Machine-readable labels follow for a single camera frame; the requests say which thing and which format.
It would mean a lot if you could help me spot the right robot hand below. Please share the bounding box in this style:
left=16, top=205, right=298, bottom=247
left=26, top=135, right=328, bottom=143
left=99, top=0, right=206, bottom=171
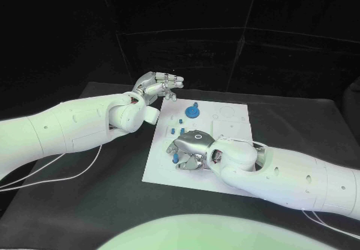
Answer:
left=166, top=129, right=216, bottom=171

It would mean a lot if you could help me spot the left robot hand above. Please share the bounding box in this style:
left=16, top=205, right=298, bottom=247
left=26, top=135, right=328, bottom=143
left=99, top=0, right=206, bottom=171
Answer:
left=131, top=71, right=184, bottom=105

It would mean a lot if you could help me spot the white task board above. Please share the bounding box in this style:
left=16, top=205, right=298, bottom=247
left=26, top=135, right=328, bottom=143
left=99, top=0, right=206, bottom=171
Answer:
left=141, top=97, right=256, bottom=198

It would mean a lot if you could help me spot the blue gear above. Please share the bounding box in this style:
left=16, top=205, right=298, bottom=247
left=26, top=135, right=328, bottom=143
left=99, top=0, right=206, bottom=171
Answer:
left=184, top=106, right=202, bottom=118

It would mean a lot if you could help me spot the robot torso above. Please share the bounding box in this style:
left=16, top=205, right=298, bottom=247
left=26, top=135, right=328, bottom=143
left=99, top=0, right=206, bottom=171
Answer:
left=95, top=214, right=343, bottom=250

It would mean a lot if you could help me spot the white cable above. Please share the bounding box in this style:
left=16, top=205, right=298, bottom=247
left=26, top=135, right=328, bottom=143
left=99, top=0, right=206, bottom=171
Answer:
left=299, top=208, right=360, bottom=240
left=0, top=152, right=68, bottom=189
left=219, top=136, right=268, bottom=148
left=311, top=210, right=360, bottom=235
left=0, top=144, right=104, bottom=192

